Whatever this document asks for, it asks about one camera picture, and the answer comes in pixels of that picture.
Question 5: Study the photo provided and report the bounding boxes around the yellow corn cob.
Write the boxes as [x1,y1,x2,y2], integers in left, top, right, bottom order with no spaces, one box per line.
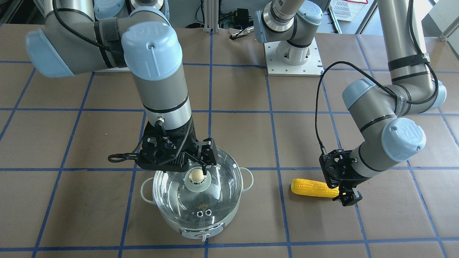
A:
[290,178,339,198]

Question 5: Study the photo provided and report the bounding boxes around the pale green cooking pot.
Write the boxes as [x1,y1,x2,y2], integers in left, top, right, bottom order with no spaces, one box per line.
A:
[140,148,254,242]

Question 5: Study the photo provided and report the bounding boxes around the glass pot lid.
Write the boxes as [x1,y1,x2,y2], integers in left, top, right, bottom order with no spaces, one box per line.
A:
[152,148,243,230]

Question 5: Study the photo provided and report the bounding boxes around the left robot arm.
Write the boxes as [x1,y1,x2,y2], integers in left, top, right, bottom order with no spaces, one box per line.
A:
[254,0,446,207]

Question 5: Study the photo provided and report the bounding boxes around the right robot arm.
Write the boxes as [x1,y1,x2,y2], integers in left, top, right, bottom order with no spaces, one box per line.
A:
[25,0,217,175]

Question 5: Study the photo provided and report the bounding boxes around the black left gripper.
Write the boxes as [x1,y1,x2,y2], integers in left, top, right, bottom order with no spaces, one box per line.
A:
[320,149,366,207]

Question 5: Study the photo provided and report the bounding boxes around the white plastic basket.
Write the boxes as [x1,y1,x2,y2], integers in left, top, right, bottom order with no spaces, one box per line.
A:
[330,0,368,22]

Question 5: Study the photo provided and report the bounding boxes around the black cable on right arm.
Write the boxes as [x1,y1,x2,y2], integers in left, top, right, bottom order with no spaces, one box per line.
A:
[52,0,187,163]

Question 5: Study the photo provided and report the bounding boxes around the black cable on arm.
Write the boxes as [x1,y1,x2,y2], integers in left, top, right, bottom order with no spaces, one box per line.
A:
[316,0,440,153]
[52,0,187,163]

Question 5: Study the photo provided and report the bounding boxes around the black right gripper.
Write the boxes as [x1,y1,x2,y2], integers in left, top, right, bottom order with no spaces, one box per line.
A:
[136,120,218,176]

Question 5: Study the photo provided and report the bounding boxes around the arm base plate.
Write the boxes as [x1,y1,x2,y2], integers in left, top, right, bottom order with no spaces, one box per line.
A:
[264,39,323,77]

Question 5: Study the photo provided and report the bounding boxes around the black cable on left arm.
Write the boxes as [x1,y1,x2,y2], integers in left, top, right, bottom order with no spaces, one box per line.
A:
[316,0,440,153]

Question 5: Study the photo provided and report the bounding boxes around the aluminium frame post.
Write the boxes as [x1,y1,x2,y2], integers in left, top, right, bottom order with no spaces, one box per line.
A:
[203,0,219,34]

